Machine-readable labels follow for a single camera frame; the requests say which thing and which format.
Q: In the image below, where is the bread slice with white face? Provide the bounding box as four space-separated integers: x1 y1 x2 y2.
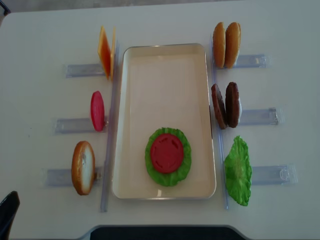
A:
71 140 95 196

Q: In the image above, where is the golden bun slice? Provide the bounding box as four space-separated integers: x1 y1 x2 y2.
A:
212 22 226 69
224 22 241 69

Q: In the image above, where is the black chair back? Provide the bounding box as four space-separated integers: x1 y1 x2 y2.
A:
0 191 20 240

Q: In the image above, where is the cream rectangular tray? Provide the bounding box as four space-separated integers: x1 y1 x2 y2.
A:
111 43 217 200

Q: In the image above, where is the yellow cheese slice right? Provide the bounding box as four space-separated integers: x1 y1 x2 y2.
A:
110 26 116 81

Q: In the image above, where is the golden bun slice right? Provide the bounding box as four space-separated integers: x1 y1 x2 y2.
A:
224 22 241 69

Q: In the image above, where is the golden bun slice left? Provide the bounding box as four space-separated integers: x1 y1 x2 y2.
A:
212 22 226 69

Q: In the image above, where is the green lettuce leaf on tray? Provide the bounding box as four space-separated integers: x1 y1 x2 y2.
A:
144 127 192 187

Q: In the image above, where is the clear plastic rack left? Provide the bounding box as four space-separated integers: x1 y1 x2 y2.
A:
41 41 122 212

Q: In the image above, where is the orange cheese slice left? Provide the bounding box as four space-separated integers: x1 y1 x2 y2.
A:
97 25 111 79

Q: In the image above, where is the green lettuce leaf upright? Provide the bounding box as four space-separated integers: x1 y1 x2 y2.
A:
224 135 253 207

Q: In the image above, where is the red tomato slice upright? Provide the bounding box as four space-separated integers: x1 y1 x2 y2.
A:
90 91 105 132

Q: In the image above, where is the clear plastic rack right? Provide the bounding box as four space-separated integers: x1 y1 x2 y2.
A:
208 34 299 211

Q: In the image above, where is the red tomato slice on tray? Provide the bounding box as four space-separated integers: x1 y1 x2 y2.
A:
150 133 184 174

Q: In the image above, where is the brown meat patty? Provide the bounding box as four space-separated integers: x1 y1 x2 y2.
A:
211 83 228 130
225 82 242 128

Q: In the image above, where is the clear plastic rack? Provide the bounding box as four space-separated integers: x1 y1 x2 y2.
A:
208 34 299 211
41 41 122 212

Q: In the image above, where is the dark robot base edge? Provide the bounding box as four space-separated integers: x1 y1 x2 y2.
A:
90 226 244 240

